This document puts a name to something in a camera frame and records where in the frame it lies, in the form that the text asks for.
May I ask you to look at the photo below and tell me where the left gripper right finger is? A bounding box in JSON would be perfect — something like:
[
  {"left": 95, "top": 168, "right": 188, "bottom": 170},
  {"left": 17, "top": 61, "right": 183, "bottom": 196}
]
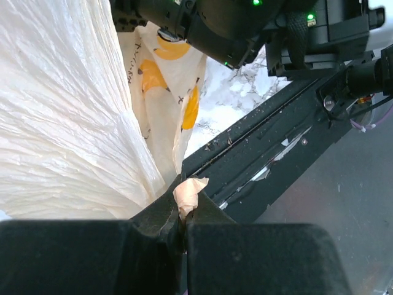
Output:
[{"left": 185, "top": 193, "right": 352, "bottom": 294}]

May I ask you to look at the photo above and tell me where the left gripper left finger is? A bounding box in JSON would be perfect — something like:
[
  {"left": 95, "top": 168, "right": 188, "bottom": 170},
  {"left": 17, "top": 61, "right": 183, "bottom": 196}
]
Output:
[{"left": 1, "top": 175, "right": 184, "bottom": 294}]

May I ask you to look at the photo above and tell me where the orange plastic bag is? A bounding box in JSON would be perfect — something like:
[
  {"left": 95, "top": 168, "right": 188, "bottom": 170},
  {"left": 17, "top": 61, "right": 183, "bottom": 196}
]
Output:
[{"left": 1, "top": 1, "right": 206, "bottom": 219}]

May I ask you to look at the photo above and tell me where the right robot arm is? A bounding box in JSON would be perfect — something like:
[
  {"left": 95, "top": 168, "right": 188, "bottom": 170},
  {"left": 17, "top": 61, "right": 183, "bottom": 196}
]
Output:
[{"left": 110, "top": 1, "right": 392, "bottom": 96}]

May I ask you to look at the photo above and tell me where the black mounting rail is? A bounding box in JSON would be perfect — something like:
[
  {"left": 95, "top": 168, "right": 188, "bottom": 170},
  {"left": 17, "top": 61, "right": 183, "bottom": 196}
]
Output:
[{"left": 181, "top": 58, "right": 393, "bottom": 225}]

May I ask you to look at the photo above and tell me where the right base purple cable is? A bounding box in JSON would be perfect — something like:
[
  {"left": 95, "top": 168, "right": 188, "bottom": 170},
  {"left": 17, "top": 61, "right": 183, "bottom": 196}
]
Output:
[{"left": 349, "top": 106, "right": 393, "bottom": 133}]

